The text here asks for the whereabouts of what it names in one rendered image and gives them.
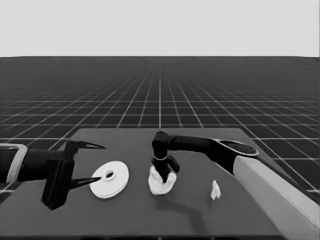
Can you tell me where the large thick white disc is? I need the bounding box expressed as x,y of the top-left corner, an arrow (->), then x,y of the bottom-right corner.
89,160 -> 131,200

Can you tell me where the small white T-shaped piece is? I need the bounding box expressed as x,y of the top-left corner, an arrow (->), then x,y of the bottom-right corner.
210,179 -> 222,201

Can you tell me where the white round carrier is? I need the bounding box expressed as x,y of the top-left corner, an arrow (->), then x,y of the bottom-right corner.
147,165 -> 178,196

